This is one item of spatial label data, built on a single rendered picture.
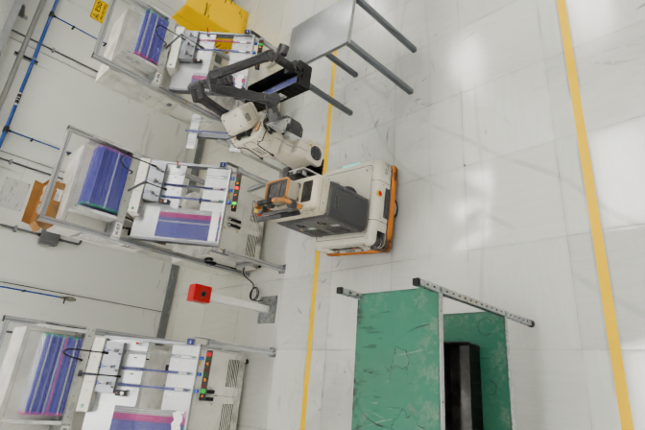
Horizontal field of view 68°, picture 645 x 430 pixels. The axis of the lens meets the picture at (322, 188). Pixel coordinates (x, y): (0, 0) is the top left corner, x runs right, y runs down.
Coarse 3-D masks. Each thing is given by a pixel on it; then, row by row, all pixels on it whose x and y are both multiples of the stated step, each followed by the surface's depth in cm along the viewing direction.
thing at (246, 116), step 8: (248, 104) 296; (232, 112) 293; (240, 112) 290; (248, 112) 294; (256, 112) 299; (224, 120) 301; (232, 120) 295; (240, 120) 291; (248, 120) 293; (256, 120) 298; (232, 128) 299; (240, 128) 295; (248, 128) 293
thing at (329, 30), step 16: (352, 0) 348; (320, 16) 373; (336, 16) 356; (352, 16) 344; (304, 32) 382; (320, 32) 365; (336, 32) 349; (304, 48) 373; (320, 48) 357; (336, 48) 344; (352, 48) 342; (416, 48) 399; (400, 80) 375; (320, 96) 409; (352, 112) 432
